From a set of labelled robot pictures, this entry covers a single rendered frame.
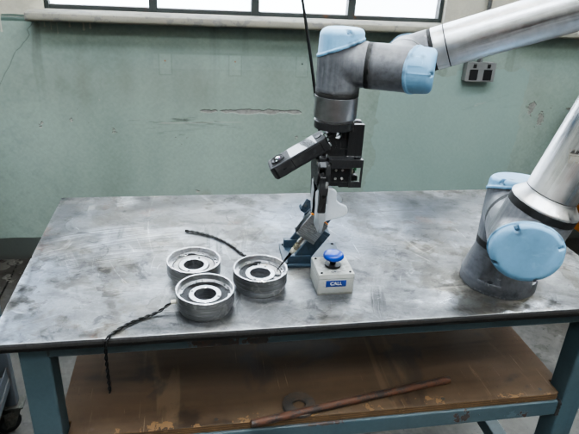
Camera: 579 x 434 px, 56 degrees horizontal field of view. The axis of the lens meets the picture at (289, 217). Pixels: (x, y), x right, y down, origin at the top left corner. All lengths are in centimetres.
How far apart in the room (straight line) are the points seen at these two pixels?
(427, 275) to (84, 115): 185
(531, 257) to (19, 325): 86
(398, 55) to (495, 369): 79
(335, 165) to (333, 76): 15
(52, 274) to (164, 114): 153
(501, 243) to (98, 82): 200
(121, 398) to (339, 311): 49
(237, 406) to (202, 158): 166
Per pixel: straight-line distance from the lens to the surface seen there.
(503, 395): 133
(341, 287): 107
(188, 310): 98
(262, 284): 102
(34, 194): 281
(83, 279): 114
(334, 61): 92
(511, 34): 103
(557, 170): 96
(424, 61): 91
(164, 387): 124
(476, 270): 116
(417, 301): 109
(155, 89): 257
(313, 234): 104
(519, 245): 97
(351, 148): 98
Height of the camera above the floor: 138
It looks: 25 degrees down
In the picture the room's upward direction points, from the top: 3 degrees clockwise
